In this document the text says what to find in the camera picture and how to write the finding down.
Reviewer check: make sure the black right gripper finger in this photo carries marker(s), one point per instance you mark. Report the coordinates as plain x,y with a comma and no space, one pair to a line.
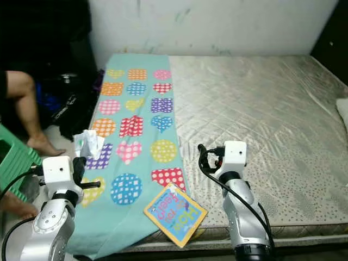
203,157

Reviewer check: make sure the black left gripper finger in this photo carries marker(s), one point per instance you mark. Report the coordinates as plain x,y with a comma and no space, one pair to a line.
80,168

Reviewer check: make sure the white printed pillow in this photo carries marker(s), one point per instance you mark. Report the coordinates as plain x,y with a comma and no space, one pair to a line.
342,115

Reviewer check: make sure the teal mat with coloured shapes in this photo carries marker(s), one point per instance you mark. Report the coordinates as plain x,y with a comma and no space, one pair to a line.
103,228

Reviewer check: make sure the black and blue bag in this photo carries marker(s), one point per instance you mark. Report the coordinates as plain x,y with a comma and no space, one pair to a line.
73,117

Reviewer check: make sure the white quilted mattress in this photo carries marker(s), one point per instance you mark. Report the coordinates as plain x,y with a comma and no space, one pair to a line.
250,109

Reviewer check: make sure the green plastic stool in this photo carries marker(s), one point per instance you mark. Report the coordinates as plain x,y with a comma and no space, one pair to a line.
16,163

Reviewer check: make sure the person's bare leg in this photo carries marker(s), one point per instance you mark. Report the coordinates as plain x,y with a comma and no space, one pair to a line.
13,206
27,109

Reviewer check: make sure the dark cabinet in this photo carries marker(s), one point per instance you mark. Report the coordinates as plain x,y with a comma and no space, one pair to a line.
43,32

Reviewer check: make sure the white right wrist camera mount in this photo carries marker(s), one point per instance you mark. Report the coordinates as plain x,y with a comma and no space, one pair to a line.
235,155

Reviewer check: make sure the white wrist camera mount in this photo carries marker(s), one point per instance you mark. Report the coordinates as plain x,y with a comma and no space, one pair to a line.
235,155
57,171

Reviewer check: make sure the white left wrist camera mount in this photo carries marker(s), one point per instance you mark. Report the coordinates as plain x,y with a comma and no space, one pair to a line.
57,171

